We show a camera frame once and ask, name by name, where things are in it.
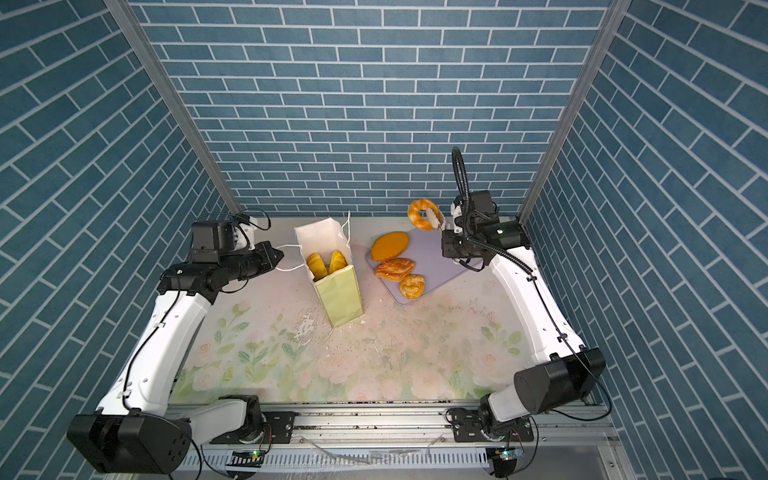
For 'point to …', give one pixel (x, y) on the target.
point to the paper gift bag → (326, 250)
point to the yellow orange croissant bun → (420, 222)
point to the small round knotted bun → (412, 287)
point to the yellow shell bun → (337, 261)
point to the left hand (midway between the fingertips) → (285, 251)
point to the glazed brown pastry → (395, 270)
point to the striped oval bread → (316, 265)
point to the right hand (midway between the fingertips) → (445, 240)
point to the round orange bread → (388, 246)
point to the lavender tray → (425, 249)
